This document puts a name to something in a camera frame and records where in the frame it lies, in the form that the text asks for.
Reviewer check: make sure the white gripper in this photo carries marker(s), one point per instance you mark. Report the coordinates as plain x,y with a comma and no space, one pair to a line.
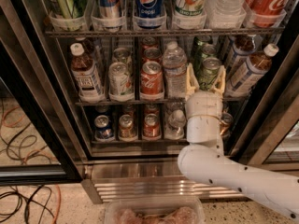
204,104

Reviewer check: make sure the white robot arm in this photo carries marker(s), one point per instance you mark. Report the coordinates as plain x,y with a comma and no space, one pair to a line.
202,160

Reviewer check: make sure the middle shelf water bottle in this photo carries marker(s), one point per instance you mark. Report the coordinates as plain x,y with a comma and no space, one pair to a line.
175,68

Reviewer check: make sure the brown can bottom right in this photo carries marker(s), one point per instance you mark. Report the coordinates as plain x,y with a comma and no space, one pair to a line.
226,122

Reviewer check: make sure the bottom shelf water bottle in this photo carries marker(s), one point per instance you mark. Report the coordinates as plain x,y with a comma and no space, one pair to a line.
174,128

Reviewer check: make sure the front red cola can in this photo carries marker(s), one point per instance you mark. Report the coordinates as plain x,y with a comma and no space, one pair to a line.
151,78

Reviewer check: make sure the red can bottom shelf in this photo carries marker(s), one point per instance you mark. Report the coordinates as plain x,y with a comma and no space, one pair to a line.
151,126

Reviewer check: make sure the rear red cola can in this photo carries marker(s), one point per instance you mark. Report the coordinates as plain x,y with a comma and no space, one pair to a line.
149,42

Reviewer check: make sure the right glass fridge door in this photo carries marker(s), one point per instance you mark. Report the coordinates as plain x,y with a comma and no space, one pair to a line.
269,115

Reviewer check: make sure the glass fridge door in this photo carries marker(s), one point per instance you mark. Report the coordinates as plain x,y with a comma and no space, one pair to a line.
269,115
34,141

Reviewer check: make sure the front white soda can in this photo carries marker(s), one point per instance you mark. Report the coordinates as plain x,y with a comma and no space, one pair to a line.
120,79

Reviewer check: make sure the gold can bottom left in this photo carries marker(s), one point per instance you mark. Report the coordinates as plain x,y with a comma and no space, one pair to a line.
126,127

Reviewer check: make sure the rear white soda can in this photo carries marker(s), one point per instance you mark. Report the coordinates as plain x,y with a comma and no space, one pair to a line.
123,55

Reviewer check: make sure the blue pepsi can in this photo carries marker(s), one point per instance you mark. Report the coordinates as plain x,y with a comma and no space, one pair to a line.
147,11

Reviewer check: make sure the large red cola can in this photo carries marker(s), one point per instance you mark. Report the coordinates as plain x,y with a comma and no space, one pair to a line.
265,13

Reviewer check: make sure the blue can bottom shelf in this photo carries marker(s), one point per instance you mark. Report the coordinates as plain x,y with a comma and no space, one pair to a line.
103,128

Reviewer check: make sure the blue energy drink can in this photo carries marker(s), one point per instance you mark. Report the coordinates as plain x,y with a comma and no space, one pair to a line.
110,12

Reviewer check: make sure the left glass fridge door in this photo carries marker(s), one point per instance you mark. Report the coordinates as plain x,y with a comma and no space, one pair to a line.
34,141

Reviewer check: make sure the right front tea bottle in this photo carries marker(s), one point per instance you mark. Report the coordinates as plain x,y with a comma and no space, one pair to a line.
250,72

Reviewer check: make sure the right rear tea bottle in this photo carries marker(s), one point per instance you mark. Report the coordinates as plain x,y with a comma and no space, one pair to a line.
243,46

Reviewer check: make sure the steel refrigerator cabinet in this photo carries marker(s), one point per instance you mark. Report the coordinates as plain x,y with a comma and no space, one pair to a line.
117,169

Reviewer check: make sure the left iced tea bottle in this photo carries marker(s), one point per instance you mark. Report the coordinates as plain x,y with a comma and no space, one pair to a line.
85,72

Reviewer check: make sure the clear plastic food container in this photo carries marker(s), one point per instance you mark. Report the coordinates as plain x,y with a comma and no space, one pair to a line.
156,210

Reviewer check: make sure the middle wire shelf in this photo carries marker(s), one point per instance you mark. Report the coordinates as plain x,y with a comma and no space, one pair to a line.
159,101

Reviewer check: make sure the wire shelf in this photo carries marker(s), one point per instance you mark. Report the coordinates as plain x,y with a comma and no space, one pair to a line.
159,101
164,33

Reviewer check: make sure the top wire shelf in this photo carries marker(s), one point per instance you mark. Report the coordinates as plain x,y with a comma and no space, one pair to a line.
164,33

